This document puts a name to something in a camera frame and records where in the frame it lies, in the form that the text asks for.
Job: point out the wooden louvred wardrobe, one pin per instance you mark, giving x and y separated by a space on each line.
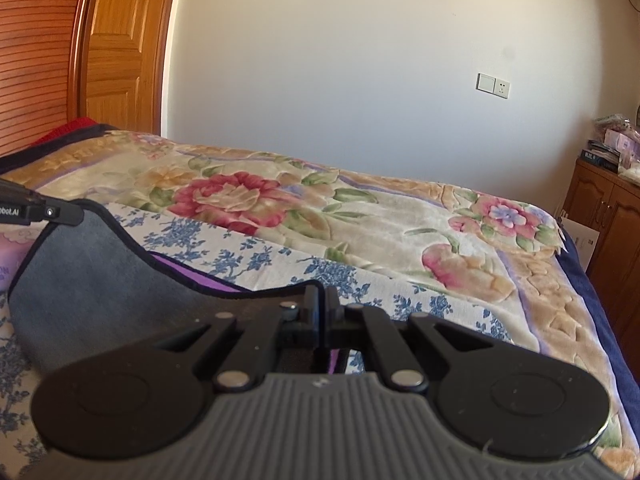
32 55

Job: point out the black box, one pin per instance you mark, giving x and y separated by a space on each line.
600 156

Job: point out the wooden cabinet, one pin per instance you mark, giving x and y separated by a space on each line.
607 240

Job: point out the white cardboard box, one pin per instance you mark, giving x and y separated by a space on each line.
580 237

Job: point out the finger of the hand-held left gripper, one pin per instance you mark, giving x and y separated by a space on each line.
67 213

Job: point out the pink packages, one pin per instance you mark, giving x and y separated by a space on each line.
619 137

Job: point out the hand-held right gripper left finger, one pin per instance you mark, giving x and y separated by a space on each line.
316 321

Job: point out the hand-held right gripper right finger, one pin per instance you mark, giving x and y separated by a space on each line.
333 321

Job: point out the grey towel with black edge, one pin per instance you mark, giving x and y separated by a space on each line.
100 280

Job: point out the white sheet with blue flowers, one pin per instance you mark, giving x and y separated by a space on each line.
235 255

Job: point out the wooden panel door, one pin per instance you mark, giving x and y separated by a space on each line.
125 40

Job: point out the red cloth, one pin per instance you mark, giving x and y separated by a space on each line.
70 127

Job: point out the floral plush blanket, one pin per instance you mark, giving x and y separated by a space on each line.
380 220

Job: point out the navy blue bed sheet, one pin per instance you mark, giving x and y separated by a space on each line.
600 310

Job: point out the purple printed cloth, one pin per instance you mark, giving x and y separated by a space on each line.
17 255

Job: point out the white wall socket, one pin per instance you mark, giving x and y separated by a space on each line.
501 88

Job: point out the white wall switch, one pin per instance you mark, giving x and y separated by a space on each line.
484 82

